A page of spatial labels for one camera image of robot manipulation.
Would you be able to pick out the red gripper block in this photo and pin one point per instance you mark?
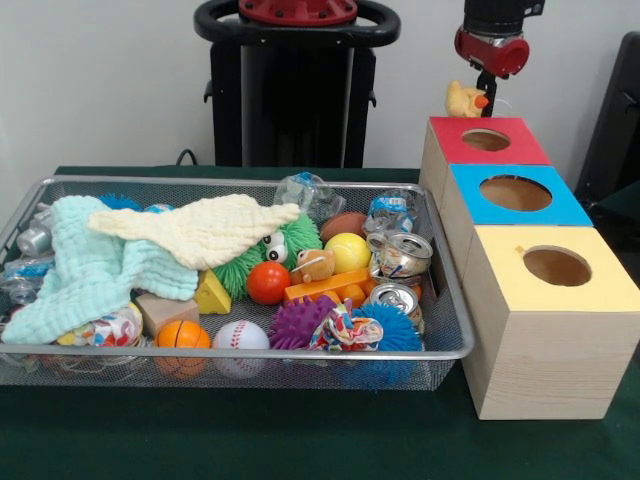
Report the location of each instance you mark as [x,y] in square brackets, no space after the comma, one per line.
[492,52]

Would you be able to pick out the yellow plush duck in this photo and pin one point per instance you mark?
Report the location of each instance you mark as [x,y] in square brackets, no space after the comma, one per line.
[462,102]

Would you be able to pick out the colourful print cloth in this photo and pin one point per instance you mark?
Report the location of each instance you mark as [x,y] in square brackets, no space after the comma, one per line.
[345,327]

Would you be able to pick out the cream waffle cloth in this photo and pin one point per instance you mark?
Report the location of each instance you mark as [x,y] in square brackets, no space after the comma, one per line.
[210,230]

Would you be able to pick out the mint green waffle cloth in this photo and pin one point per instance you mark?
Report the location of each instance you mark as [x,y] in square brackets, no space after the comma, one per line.
[85,280]

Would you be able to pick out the wooden three-hole box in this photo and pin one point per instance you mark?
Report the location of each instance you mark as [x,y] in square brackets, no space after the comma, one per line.
[550,360]

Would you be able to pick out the silver mesh bin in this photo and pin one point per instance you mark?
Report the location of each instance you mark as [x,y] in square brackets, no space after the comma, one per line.
[30,367]

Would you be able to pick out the black chair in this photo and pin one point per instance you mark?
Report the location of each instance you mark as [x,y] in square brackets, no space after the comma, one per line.
[615,125]

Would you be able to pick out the dark green tablecloth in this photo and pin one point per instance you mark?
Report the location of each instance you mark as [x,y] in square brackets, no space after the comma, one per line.
[250,435]
[622,210]

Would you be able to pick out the brown plush bear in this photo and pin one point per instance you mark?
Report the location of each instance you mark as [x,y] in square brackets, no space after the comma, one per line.
[314,265]

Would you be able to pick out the blue fuzzy ball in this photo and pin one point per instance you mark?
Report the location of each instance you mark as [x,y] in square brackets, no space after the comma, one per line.
[395,327]

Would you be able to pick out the red ball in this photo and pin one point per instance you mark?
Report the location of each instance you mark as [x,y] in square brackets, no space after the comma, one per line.
[268,282]

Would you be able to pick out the purple spiky ball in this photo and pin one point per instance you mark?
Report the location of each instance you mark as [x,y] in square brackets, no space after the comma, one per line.
[295,325]

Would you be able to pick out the green fuzzy toy with eyes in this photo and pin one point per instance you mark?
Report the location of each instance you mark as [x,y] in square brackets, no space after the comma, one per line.
[240,275]

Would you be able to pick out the white toy baseball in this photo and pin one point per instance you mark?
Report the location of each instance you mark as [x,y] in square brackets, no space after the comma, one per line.
[241,337]

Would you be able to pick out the orange toy basketball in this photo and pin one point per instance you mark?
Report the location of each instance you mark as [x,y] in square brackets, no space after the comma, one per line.
[182,335]

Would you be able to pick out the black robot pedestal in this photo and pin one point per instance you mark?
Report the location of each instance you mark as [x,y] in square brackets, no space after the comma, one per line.
[300,100]

